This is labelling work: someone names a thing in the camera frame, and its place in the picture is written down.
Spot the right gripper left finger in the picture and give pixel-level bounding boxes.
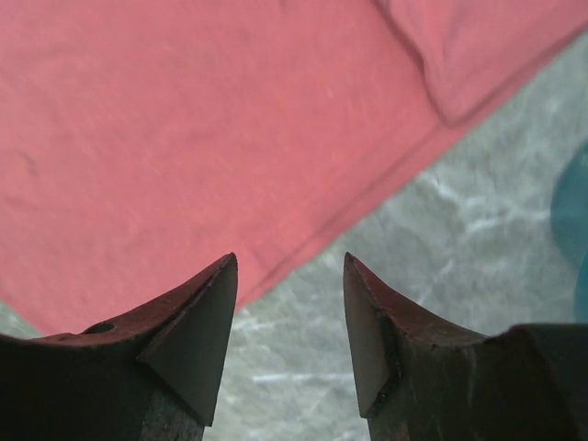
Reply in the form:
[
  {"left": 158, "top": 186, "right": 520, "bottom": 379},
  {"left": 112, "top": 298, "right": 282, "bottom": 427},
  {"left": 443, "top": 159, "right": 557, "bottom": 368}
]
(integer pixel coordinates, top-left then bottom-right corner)
[{"left": 1, "top": 254, "right": 238, "bottom": 440}]

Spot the teal plastic bin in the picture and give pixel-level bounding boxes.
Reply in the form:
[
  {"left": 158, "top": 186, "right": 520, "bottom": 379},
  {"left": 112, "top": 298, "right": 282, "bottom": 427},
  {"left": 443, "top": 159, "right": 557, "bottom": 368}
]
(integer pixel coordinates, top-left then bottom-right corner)
[{"left": 550, "top": 141, "right": 587, "bottom": 323}]

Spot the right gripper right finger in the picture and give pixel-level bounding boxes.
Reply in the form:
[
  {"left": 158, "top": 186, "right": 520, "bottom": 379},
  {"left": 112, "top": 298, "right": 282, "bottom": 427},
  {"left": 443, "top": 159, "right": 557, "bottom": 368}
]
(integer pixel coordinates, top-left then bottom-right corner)
[{"left": 344, "top": 254, "right": 587, "bottom": 440}]

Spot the salmon pink t shirt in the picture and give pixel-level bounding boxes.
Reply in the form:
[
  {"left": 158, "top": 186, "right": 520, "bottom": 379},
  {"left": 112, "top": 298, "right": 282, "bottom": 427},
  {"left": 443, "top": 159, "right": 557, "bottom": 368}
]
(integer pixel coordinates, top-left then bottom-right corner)
[{"left": 1, "top": 1, "right": 587, "bottom": 334}]

